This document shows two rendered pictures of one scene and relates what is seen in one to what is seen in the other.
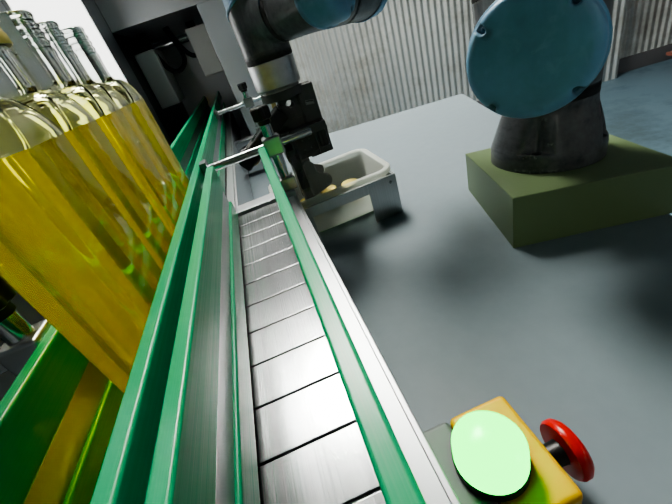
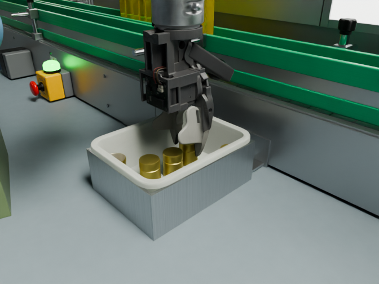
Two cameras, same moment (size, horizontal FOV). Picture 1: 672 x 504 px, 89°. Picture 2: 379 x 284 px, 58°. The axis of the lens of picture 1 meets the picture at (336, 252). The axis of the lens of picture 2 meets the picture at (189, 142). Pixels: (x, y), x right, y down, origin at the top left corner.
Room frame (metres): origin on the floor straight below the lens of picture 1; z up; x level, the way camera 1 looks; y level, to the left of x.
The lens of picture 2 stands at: (1.05, -0.30, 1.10)
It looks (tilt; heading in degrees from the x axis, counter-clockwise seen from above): 28 degrees down; 142
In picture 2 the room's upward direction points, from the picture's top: straight up
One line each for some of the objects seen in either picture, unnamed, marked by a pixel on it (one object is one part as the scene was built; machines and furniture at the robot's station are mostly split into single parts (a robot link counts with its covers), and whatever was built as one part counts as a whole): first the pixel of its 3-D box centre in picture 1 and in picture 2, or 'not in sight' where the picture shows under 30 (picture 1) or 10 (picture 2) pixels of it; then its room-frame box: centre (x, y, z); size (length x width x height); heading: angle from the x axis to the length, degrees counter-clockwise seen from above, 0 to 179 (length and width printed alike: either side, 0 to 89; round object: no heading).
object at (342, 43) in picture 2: not in sight; (345, 57); (0.74, 0.28, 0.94); 0.07 x 0.04 x 0.13; 96
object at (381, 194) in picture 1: (319, 204); (184, 159); (0.64, 0.00, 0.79); 0.27 x 0.17 x 0.08; 96
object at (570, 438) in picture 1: (553, 454); (37, 87); (0.11, -0.10, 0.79); 0.04 x 0.03 x 0.04; 6
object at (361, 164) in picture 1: (330, 195); (172, 160); (0.65, -0.03, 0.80); 0.22 x 0.17 x 0.09; 96
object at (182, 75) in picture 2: (296, 124); (175, 67); (0.63, -0.01, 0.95); 0.09 x 0.08 x 0.12; 94
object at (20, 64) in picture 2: not in sight; (16, 63); (-0.18, -0.08, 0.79); 0.08 x 0.08 x 0.08; 6
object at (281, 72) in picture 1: (275, 76); (179, 11); (0.63, 0.00, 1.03); 0.08 x 0.08 x 0.05
